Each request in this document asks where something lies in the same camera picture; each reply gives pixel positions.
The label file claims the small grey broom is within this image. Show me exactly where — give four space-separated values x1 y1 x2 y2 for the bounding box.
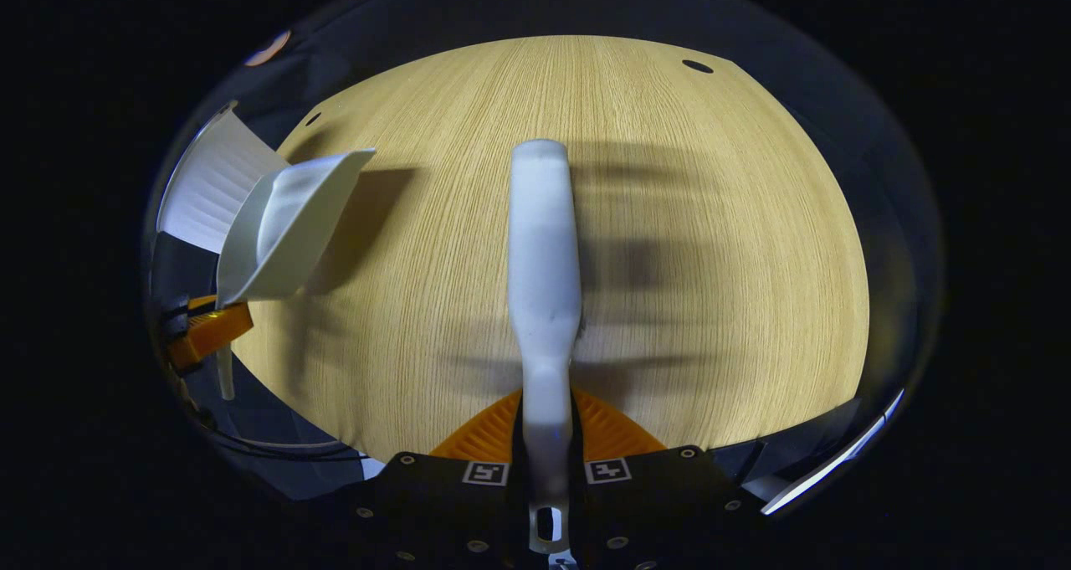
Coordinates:
506 139 584 556

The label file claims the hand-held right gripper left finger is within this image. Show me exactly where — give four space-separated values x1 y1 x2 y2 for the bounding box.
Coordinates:
351 388 530 570

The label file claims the white ribbed garbage bin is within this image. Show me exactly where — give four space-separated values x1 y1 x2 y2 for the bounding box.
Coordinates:
156 105 290 255

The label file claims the grey plastic dustpan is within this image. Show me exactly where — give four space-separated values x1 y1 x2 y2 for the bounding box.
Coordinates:
216 148 377 402

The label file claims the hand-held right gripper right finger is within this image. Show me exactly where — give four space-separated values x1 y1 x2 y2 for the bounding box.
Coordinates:
571 388 754 570

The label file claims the wooden desktop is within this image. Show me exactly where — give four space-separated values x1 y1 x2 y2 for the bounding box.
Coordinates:
230 34 871 464

